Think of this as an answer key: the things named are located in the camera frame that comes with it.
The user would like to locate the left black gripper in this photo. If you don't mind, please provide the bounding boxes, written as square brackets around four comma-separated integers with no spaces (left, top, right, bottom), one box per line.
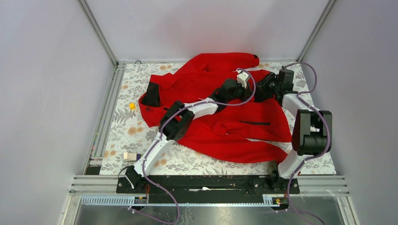
[225,80,253,102]

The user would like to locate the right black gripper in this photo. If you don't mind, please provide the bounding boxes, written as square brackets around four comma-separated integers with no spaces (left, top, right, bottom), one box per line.
[252,72,280,98]

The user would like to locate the red zip-up jacket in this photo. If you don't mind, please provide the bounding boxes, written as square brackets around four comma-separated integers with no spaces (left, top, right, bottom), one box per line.
[139,52,291,163]

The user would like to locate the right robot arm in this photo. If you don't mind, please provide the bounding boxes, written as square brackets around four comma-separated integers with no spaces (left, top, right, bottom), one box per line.
[255,68,332,194]

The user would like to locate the floral patterned table mat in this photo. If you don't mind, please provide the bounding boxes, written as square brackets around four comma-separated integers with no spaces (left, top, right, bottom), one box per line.
[100,61,337,176]

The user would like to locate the multicoloured block row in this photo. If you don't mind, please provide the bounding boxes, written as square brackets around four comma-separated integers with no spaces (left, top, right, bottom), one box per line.
[123,152,141,162]

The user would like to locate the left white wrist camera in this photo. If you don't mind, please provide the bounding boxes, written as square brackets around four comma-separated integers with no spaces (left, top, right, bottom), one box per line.
[236,68,250,89]

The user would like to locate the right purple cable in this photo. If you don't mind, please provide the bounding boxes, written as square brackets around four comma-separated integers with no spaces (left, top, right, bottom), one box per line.
[275,62,332,225]

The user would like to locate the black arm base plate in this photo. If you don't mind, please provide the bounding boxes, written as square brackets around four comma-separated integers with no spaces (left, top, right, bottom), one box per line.
[116,175,300,204]

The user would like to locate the aluminium frame rail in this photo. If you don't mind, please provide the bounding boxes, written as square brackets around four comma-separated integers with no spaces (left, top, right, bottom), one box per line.
[61,175,359,225]

